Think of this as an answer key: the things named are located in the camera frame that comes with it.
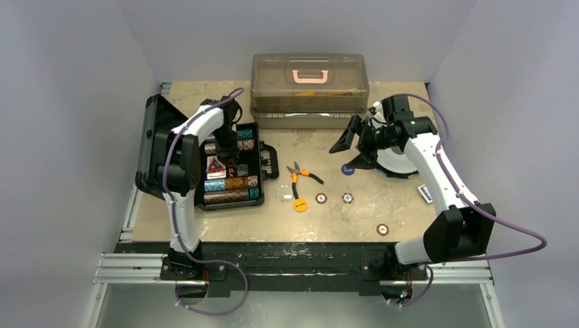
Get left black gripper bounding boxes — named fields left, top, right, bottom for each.
left=213, top=125, right=240, bottom=167

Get clear acrylic dealer button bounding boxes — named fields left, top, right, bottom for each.
left=276, top=185, right=294, bottom=202

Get blue playing card deck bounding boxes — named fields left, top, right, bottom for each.
left=417, top=184, right=433, bottom=204

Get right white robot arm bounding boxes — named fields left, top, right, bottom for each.
left=329, top=94, right=495, bottom=278

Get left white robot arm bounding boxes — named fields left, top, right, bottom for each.
left=160, top=94, right=240, bottom=279

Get blue small blind button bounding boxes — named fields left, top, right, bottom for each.
left=341, top=164, right=355, bottom=176

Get all in triangle button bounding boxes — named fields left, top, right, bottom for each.
left=207, top=157, right=227, bottom=178

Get top chip row purple green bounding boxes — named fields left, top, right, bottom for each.
left=236, top=129, right=254, bottom=141

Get red playing card deck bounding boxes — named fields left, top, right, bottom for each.
left=206, top=156, right=227, bottom=180

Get black poker chip case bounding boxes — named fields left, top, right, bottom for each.
left=135, top=90, right=279, bottom=211

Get white filament spool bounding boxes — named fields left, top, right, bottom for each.
left=376, top=148, right=418, bottom=179

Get grey poker chip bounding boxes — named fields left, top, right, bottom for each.
left=342, top=193, right=354, bottom=204

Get bottom chip row brown green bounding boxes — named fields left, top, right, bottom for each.
left=203, top=187, right=260, bottom=204

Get red poker chip left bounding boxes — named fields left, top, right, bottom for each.
left=315, top=193, right=328, bottom=204

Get red poker chip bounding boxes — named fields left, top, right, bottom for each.
left=315, top=193, right=328, bottom=204
left=376, top=223, right=389, bottom=236

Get orange black pliers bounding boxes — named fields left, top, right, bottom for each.
left=286, top=161, right=325, bottom=200

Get orange big blind button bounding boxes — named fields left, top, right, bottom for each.
left=292, top=198, right=308, bottom=213

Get red poker chip front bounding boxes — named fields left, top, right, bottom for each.
left=376, top=223, right=389, bottom=236

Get translucent brown storage box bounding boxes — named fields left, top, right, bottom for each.
left=249, top=53, right=369, bottom=129

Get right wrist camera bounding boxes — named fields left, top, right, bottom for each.
left=368, top=101, right=388, bottom=128

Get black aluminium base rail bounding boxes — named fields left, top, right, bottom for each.
left=94, top=242, right=493, bottom=300

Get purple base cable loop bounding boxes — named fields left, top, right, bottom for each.
left=175, top=262, right=253, bottom=318

